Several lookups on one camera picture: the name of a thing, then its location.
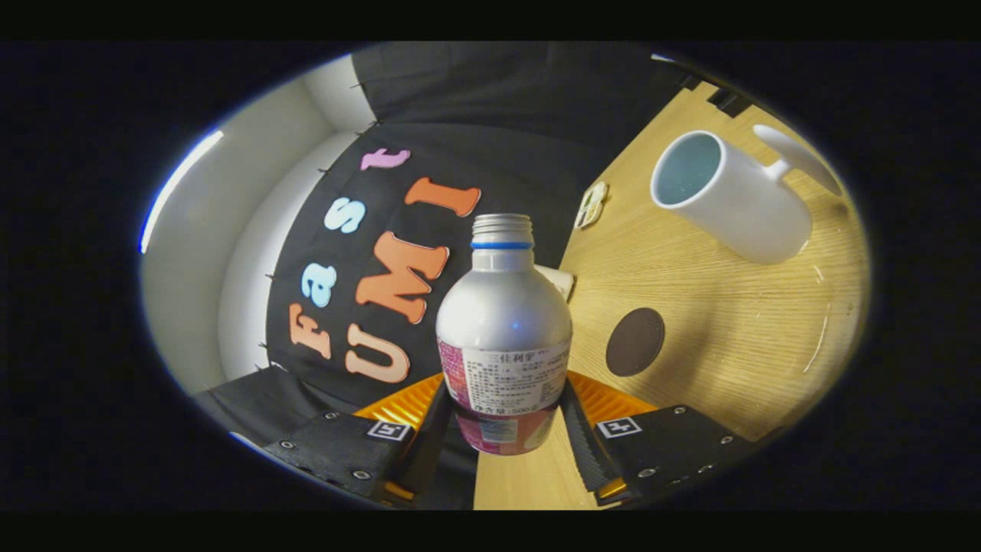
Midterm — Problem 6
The white toaster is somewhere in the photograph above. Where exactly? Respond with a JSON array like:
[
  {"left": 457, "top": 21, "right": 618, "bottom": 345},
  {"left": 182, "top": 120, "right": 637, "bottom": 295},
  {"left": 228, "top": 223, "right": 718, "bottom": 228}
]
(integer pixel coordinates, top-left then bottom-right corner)
[{"left": 534, "top": 264, "right": 576, "bottom": 303}]

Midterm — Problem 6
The long ceiling light panel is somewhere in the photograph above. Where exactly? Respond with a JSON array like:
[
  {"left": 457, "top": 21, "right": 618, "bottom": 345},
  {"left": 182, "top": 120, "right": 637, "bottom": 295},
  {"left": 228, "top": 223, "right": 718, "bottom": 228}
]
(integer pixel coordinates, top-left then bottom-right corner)
[{"left": 139, "top": 129, "right": 225, "bottom": 254}]

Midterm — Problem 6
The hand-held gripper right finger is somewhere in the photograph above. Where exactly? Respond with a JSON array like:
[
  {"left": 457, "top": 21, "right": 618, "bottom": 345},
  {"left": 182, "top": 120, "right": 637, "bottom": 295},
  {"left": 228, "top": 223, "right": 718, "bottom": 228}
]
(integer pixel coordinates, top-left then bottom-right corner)
[{"left": 558, "top": 370, "right": 760, "bottom": 507}]

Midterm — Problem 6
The white cup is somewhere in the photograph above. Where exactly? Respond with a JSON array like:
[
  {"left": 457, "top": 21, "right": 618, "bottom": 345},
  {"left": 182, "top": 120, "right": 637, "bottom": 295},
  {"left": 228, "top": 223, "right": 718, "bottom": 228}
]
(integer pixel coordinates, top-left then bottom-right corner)
[{"left": 650, "top": 124, "right": 844, "bottom": 265}]

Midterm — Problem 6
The dark brown round coaster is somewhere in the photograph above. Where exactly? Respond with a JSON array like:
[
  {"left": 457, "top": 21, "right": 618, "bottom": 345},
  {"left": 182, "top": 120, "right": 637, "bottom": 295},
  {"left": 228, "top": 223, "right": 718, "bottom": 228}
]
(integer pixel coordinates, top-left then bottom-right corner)
[{"left": 605, "top": 307, "right": 666, "bottom": 377}]

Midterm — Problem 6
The white flat handheld device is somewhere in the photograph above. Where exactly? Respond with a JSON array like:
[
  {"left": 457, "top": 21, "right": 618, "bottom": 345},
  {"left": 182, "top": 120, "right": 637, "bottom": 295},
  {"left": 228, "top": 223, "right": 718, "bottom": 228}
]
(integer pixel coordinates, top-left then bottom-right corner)
[{"left": 575, "top": 181, "right": 610, "bottom": 230}]

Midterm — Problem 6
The wooden table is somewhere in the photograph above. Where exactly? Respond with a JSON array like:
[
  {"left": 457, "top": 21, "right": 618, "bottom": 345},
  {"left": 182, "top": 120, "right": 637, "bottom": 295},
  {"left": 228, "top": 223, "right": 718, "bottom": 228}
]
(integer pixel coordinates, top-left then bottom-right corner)
[{"left": 474, "top": 77, "right": 872, "bottom": 511}]

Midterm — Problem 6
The silver juice bottle red label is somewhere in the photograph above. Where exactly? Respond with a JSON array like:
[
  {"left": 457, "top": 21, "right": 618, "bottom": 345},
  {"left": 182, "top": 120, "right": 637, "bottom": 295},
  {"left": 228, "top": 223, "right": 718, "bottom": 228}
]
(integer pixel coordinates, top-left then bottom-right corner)
[{"left": 435, "top": 213, "right": 574, "bottom": 456}]

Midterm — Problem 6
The black backdrop cloth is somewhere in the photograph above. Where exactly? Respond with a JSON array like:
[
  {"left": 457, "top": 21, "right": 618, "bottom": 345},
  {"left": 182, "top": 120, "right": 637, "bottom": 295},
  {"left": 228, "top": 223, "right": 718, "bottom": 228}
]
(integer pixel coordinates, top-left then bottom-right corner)
[{"left": 192, "top": 41, "right": 694, "bottom": 511}]

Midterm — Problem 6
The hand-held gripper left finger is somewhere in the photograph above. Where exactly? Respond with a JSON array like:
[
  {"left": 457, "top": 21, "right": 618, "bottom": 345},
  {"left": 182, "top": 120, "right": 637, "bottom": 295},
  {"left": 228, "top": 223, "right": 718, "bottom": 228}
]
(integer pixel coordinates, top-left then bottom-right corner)
[{"left": 263, "top": 373, "right": 454, "bottom": 507}]

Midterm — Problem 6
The large black table bracket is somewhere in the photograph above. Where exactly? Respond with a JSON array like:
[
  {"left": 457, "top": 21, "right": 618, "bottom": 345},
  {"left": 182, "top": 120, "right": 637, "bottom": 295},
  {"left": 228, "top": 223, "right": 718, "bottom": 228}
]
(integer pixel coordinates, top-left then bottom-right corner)
[{"left": 707, "top": 86, "right": 756, "bottom": 117}]

